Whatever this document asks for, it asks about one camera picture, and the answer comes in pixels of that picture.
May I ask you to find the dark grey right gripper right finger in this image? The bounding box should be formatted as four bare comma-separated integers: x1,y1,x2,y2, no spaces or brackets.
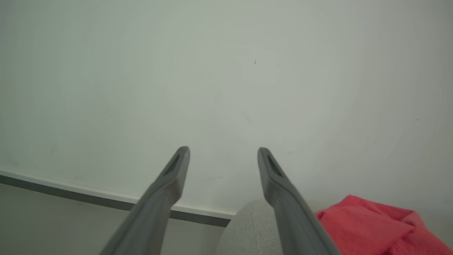
257,147,341,255

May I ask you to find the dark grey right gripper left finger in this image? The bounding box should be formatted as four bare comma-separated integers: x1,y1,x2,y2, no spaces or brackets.
99,146,191,255

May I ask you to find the red garment with white stripes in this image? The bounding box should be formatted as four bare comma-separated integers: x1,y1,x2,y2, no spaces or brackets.
314,194,453,255

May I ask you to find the white and black wall baseboard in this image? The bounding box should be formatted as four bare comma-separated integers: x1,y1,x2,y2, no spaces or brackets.
0,169,237,228

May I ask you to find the grey fabric sofa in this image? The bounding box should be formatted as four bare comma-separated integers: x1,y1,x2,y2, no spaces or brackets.
215,198,453,255

